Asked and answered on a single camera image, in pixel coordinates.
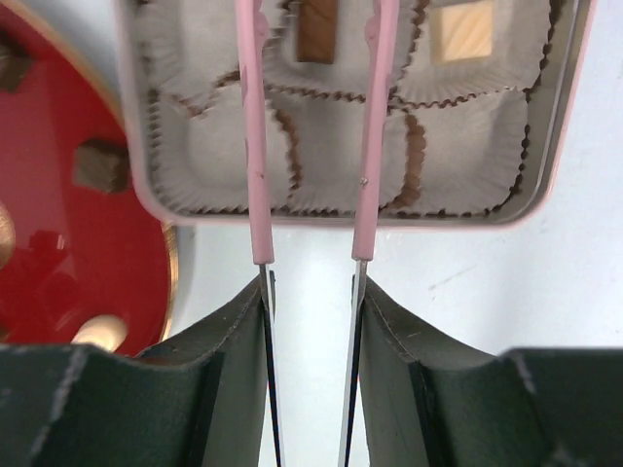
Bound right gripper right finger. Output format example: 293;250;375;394
359;283;622;466

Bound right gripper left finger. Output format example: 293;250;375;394
1;280;267;466

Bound red round plate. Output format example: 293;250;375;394
1;1;178;355

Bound metal tin box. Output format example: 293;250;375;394
114;1;593;229

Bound white chocolate cube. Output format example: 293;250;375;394
429;1;495;64

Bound pink cat paw tongs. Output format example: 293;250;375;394
236;1;400;466

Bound brown rectangular chocolate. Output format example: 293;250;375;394
296;0;339;64

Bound white oval chocolate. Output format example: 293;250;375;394
71;314;128;352

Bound dark chocolate piece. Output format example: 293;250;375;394
72;138;129;194

